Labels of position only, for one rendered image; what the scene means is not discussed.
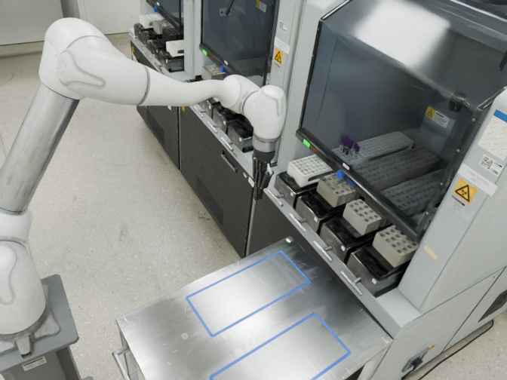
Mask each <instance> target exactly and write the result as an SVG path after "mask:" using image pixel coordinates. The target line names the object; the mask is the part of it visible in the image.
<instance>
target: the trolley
mask: <svg viewBox="0 0 507 380"><path fill-rule="evenodd" d="M115 322H116V324H117V326H118V331H119V335H120V339H121V346H122V348H119V349H118V350H117V351H114V352H112V356H113V358H114V360H115V362H116V364H117V366H118V368H119V371H120V373H121V375H122V377H123V379H124V380H139V379H138V374H137V365H138V367H139V369H140V371H141V373H142V375H143V377H144V379H145V380H345V379H347V378H348V377H349V376H350V375H352V374H353V373H354V372H356V371H357V370H358V369H360V368H361V367H362V366H363V365H365V364H366V365H365V367H364V368H363V370H362V372H361V374H360V375H359V377H358V380H370V378H371V376H372V375H373V373H374V371H375V369H376V368H377V366H378V365H379V362H380V361H381V359H382V358H383V356H384V354H385V352H386V351H387V349H388V347H389V346H390V345H391V344H392V343H393V339H392V338H391V337H390V336H389V335H388V334H387V333H386V332H385V331H384V330H383V329H382V328H381V327H380V326H379V325H378V324H377V323H376V322H375V321H374V320H373V319H372V318H371V317H370V316H369V315H368V314H367V313H366V312H365V311H364V310H363V309H362V308H361V307H360V306H359V305H358V304H357V303H356V302H355V301H354V300H353V299H352V297H351V296H350V295H349V294H348V293H347V292H346V291H345V290H344V289H343V288H342V287H341V286H340V285H339V284H338V283H337V282H336V281H335V280H334V279H333V278H332V277H331V276H330V275H329V274H328V273H327V272H326V271H325V270H324V269H323V268H322V267H321V266H320V265H319V264H318V263H317V262H316V261H315V260H314V259H313V258H312V257H311V256H310V255H309V254H308V253H307V252H306V251H305V250H304V249H303V248H302V247H301V246H300V245H299V244H298V243H297V242H296V241H295V240H294V239H293V238H292V237H291V236H288V237H286V238H284V239H282V240H280V241H278V242H276V243H274V244H271V245H269V246H267V247H265V248H263V249H261V250H258V251H256V252H255V253H252V254H250V255H249V256H246V257H244V258H242V259H239V260H238V261H236V262H233V263H232V264H230V265H227V266H225V267H223V268H221V269H219V270H217V271H215V272H213V273H210V274H208V275H206V276H204V277H202V278H200V279H198V280H195V281H193V282H191V283H189V284H187V285H185V286H184V287H180V288H179V289H177V290H174V291H173V292H171V293H168V294H167V295H164V296H162V297H160V298H158V299H156V300H154V301H152V302H149V303H147V304H145V305H143V306H141V307H139V308H137V309H134V310H132V311H130V312H128V313H126V314H124V315H122V316H120V317H117V318H116V319H115ZM121 354H124V360H125V364H126V368H127V372H128V373H127V372H126V370H125V368H124V366H123V364H122V362H121V360H120V357H119V355H121ZM136 363H137V365H136Z"/></svg>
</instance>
